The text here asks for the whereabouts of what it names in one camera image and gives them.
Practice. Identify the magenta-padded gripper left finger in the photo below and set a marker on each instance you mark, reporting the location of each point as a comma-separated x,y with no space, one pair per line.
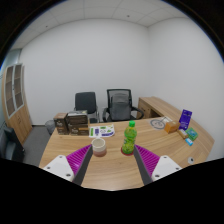
61,168

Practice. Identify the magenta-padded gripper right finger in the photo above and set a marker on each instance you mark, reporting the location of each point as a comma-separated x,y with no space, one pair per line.
161,168

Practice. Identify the green drink bottle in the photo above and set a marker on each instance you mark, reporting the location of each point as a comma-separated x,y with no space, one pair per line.
129,138

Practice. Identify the small blue box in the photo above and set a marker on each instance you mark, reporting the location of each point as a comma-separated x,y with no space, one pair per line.
189,141

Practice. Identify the small tan box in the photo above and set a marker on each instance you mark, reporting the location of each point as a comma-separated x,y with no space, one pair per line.
182,133

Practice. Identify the white and brown ceramic cup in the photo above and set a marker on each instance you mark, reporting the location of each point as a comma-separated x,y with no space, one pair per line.
99,148

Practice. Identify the orange box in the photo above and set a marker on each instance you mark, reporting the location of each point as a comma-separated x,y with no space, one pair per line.
172,126

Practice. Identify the grey mesh waste bin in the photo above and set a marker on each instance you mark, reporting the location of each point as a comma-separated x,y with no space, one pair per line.
50,126

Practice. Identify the clear packet with round disc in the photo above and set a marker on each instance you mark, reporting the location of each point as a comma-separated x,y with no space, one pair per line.
157,123

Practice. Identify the green box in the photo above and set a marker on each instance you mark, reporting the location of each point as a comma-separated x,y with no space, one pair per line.
192,133

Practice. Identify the large brown cardboard carton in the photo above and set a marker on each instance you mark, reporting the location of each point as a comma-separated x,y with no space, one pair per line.
78,124

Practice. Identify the purple box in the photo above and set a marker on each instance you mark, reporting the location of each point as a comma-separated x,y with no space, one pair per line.
185,119

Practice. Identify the white sticker sheet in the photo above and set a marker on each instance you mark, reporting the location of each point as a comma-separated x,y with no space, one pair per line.
101,131

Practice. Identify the tall wooden shelf cabinet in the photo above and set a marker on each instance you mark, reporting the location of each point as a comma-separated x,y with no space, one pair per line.
20,116

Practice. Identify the black office chair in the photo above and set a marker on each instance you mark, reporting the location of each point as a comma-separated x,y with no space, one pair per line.
85,101

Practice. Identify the grey mesh office chair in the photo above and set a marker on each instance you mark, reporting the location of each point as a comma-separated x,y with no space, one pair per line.
120,105

